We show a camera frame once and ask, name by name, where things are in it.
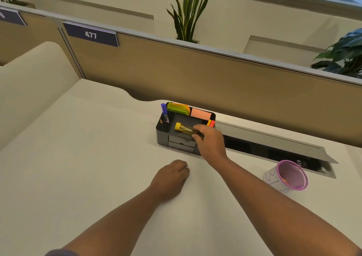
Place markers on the person's left hand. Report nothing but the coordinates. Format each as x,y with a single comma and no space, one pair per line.
169,179

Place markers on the person's right hand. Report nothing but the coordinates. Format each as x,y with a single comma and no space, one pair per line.
211,145

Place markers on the person's right fingers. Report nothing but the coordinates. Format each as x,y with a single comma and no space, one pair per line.
198,134

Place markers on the person's left fingers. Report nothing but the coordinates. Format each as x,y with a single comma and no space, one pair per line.
181,168

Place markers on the yellow highlighter marker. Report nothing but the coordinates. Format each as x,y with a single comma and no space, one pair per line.
184,128

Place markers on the person's right forearm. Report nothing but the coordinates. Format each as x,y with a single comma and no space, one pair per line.
282,216

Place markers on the person's left forearm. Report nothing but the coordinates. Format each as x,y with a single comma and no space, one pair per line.
113,224

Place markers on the orange red marker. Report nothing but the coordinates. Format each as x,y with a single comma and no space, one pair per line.
210,123

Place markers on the black desk organizer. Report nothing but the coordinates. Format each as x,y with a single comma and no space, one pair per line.
181,140

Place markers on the pink sticky note pad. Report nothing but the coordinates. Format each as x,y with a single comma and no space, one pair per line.
200,113

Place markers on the green yellow stapler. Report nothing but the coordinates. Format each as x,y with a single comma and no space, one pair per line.
178,108

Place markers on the blue capped pen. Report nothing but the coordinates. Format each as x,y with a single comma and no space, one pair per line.
164,114

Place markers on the wooden desk partition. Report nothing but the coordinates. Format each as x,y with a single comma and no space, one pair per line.
28,38
215,86

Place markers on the pink mesh pen cup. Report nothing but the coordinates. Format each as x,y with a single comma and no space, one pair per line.
287,176

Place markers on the tall snake plant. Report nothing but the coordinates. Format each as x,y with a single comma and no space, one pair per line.
189,9

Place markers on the dark blue number sign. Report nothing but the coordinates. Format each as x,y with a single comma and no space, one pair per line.
91,34
10,16

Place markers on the broad leaf plant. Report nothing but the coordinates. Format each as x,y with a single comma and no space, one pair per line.
340,55

